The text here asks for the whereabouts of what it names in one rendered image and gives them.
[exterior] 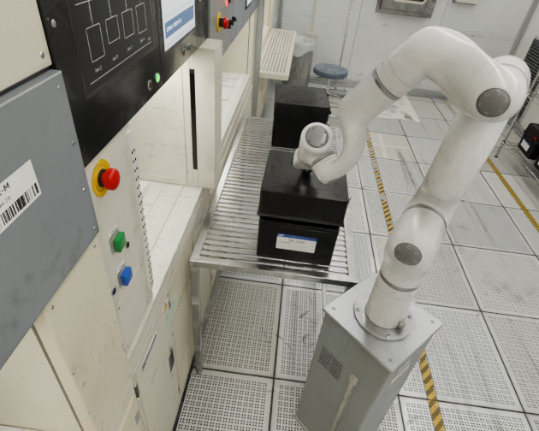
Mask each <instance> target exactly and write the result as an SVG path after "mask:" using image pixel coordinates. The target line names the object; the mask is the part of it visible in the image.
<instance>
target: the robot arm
mask: <svg viewBox="0 0 539 431"><path fill-rule="evenodd" d="M530 77H531V75H530V69H529V67H528V65H527V64H526V63H525V62H524V61H523V60H522V59H520V58H518V57H516V56H498V57H496V58H494V59H492V58H491V57H490V56H488V55H487V54H486V53H485V52H484V51H483V50H482V49H481V48H480V47H478V46H477V45H476V44H475V43H474V42H473V41H472V40H470V39H469V38H467V37H466V36H465V35H464V34H462V33H460V32H457V31H454V30H453V29H450V28H446V27H439V26H432V27H425V28H423V29H421V30H419V31H417V32H415V33H414V34H413V35H412V36H411V37H409V38H408V39H407V40H406V41H405V42H403V43H402V44H401V45H400V46H399V47H398V48H397V49H396V50H394V51H393V52H392V53H391V54H390V55H389V56H388V57H387V58H386V59H384V60H383V61H382V62H381V63H380V64H379V65H378V66H377V67H376V68H374V69H373V70H372V71H371V72H370V73H369V74H368V75H367V76H366V77H365V78H364V79H363V80H361V81H360V82H359V83H358V84H357V85H356V86H355V87H354V88H353V89H352V90H351V91H350V92H348V93H347V94H346V96H344V97H343V98H342V99H341V101H340V103H339V105H338V115H339V118H340V122H341V128H342V132H343V148H342V151H341V154H340V156H339V157H338V156H337V155H336V154H335V152H334V150H333V147H332V142H333V134H332V132H331V130H330V129H329V128H328V127H327V126H326V125H324V124H322V123H320V122H314V123H311V124H309V125H307V126H306V127H305V128H304V129H303V131H302V133H301V136H300V141H299V148H298V149H297V150H296V151H295V153H294V156H293V160H291V164H292V165H293V166H294V167H295V168H300V169H301V170H303V173H302V174H304V173H305V170H306V169H307V170H309V174H310V173H311V172H312V171H313V172H314V173H315V175H316V177H317V178H318V179H319V181H320V182H322V183H323V184H325V185H327V184H331V183H333V182H335V181H336V180H338V179H339V178H341V177H342V176H343V175H344V174H346V173H348V172H349V171H350V170H351V169H352V168H353V167H354V166H355V165H356V164H357V163H358V161H359V159H360V158H361V156H362V154H363V152H364V148H365V143H366V135H367V126H368V124H369V123H370V121H372V120H373V119H374V118H376V117H377V116H378V115H380V114H381V113H382V112H383V111H384V110H385V109H387V108H388V107H390V106H391V105H392V104H393V103H395V102H396V101H398V100H399V99H400V98H402V97H403V96H404V95H406V94H407V93H408V92H409V91H410V90H411V89H412V88H414V87H415V86H417V85H418V84H419V83H420V82H422V81H423V80H429V81H431V82H433V83H434V84H435V85H436V86H437V87H438V88H439V89H440V90H441V91H442V92H443V93H444V95H445V96H446V97H447V98H448V99H449V101H450V102H451V103H452V104H453V105H454V106H455V107H457V108H458V109H459V112H458V114H457V115H456V116H455V118H454V120H453V123H452V125H451V127H450V128H449V129H448V131H447V134H446V136H445V138H444V139H443V141H442V143H441V146H440V148H439V150H438V151H437V153H436V155H435V158H434V160H433V162H432V163H431V165H430V167H429V170H428V172H427V174H426V175H425V177H424V179H423V182H422V183H421V185H420V187H419V188H418V190H417V191H416V193H415V194H414V196H413V197H412V199H411V201H410V202H409V203H408V205H407V206H406V208H405V210H404V211H403V213H402V215H401V216H400V219H399V220H398V221H397V223H396V224H395V226H394V228H393V230H392V232H391V234H390V235H389V237H388V241H387V243H386V245H385V249H384V258H383V261H382V265H381V267H380V269H379V272H378V275H377V277H376V281H375V283H374V286H373V288H372V290H371V292H365V293H363V294H361V295H360V296H359V297H358V298H357V300H356V302H355V304H354V308H353V312H354V315H355V318H356V320H357V322H358V324H359V325H360V327H361V328H362V329H363V330H364V331H366V332H367V333H368V334H370V335H372V336H374V337H376V338H378V339H383V340H387V341H396V340H401V339H404V338H405V337H407V336H408V335H409V334H410V332H411V331H412V328H413V324H414V323H413V316H412V313H411V311H410V310H409V307H410V305H411V303H412V300H413V299H414V297H415V295H416V293H417V291H418V288H419V287H420V285H421V283H422V281H423V279H424V276H425V275H426V273H427V272H428V271H429V269H430V267H431V265H432V263H433V262H434V260H435V257H436V254H437V252H438V250H439V248H440V246H441V242H442V240H443V237H444V235H445V232H446V231H447V228H448V226H449V223H450V221H451V219H452V217H453V213H454V211H455V210H456V208H457V206H458V205H459V202H460V201H461V199H462V198H463V196H464V195H465V193H466V192H467V190H468V189H469V187H470V186H471V184H472V182H473V180H474V179H475V178H476V177H477V175H478V173H479V171H480V170H481V168H482V166H483V165H484V163H485V162H486V160H487V158H488V157H489V154H490V153H491V151H492V150H493V148H494V146H495V144H496V142H497V140H498V138H499V137H500V135H501V133H502V131H503V129H504V127H505V125H506V124H507V122H508V120H509V118H511V117H513V116H514V115H516V114H517V113H518V112H519V111H520V109H521V108H522V107H523V105H524V102H525V99H526V98H527V94H528V91H529V87H530Z"/></svg>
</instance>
